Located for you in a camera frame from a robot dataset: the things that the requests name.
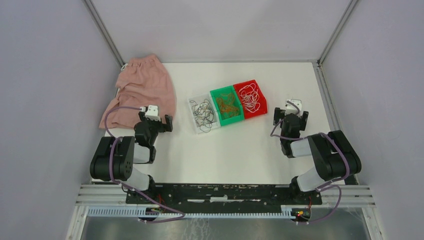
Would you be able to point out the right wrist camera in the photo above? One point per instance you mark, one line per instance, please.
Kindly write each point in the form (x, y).
(293, 106)

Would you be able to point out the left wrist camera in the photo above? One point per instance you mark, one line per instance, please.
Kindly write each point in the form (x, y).
(151, 112)

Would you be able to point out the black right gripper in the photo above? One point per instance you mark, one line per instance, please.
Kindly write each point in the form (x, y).
(279, 113)

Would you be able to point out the pink cloth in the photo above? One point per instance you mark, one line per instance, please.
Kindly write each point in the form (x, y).
(144, 81)

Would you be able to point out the green plastic bin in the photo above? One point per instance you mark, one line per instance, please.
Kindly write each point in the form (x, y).
(228, 106)

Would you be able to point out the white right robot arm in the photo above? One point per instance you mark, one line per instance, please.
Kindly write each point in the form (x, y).
(334, 158)

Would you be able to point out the red plastic bin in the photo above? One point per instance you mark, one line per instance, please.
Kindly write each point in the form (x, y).
(253, 101)

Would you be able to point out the clear plastic bin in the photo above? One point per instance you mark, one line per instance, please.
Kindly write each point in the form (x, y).
(203, 113)

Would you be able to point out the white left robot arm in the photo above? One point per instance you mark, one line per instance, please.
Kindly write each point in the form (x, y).
(130, 151)

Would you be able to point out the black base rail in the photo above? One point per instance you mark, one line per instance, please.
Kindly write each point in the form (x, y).
(195, 198)

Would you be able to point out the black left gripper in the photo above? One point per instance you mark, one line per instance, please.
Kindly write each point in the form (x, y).
(163, 127)

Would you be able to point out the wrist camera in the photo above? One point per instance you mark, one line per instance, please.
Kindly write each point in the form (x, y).
(293, 106)
(151, 112)

